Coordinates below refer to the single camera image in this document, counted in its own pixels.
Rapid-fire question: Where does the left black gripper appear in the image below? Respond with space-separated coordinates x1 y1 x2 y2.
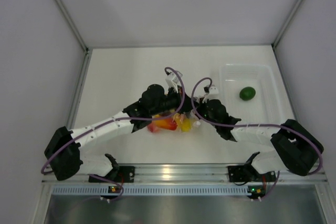
150 85 200 116

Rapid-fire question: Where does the clear zip top bag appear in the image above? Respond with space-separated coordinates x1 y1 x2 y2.
146 112 201 133

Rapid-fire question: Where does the yellow fake corn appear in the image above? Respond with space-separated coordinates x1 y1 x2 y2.
173 113 192 132

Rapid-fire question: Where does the green fake lime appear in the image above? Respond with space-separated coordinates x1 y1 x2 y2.
239 87 256 101

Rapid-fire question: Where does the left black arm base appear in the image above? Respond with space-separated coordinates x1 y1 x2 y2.
90 165 135 183

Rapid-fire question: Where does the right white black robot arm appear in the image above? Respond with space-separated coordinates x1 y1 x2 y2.
192 98 324 180

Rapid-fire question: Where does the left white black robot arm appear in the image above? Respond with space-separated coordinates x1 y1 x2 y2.
44 84 192 182

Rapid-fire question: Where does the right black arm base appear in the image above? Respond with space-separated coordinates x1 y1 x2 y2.
228 165 260 183

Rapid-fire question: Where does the orange yellow fake peach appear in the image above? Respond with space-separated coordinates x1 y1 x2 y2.
153 118 177 131

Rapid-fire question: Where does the red fake tomato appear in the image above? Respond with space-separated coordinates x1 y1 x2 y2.
147 123 160 133

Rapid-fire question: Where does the white plastic basket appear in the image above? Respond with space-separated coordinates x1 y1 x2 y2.
218 64 285 124

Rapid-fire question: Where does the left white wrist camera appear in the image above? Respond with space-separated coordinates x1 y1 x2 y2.
165 71 183 90

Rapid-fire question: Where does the aluminium mounting rail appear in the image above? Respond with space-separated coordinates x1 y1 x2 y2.
42 164 328 185

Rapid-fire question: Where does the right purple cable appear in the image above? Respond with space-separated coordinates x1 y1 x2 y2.
191 78 324 175

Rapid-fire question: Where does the white slotted cable duct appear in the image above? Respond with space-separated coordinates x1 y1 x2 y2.
52 185 263 196

